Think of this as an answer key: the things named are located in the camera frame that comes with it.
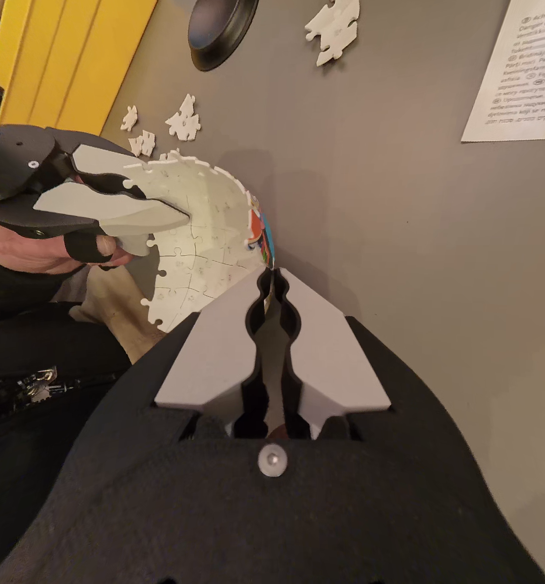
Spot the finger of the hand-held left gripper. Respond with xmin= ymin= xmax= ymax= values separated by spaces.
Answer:
xmin=70 ymin=144 xmax=148 ymax=201
xmin=32 ymin=182 xmax=192 ymax=239

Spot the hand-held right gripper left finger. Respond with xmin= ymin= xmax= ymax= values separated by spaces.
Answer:
xmin=154 ymin=267 xmax=273 ymax=440

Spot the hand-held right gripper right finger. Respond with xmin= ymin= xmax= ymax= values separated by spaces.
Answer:
xmin=274 ymin=268 xmax=392 ymax=440

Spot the partly built puzzle ball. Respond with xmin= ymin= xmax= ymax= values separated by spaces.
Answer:
xmin=122 ymin=149 xmax=278 ymax=334

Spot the small joined puzzle piece cluster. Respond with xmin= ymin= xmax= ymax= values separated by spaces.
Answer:
xmin=304 ymin=0 xmax=361 ymax=68

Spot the black round ball stand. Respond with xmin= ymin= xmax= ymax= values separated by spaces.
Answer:
xmin=188 ymin=0 xmax=260 ymax=73

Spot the person's left hand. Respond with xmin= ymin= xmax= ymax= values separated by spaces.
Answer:
xmin=0 ymin=224 xmax=135 ymax=275

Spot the person's beige trouser leg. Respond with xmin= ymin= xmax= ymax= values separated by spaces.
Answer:
xmin=68 ymin=265 xmax=169 ymax=367

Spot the yellow plastic bin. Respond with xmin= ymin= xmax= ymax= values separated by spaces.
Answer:
xmin=0 ymin=0 xmax=159 ymax=138

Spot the person's black clothing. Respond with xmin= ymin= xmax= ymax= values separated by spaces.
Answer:
xmin=0 ymin=246 xmax=133 ymax=584

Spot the white instruction leaflet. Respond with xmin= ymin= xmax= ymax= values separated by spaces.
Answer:
xmin=460 ymin=0 xmax=545 ymax=144

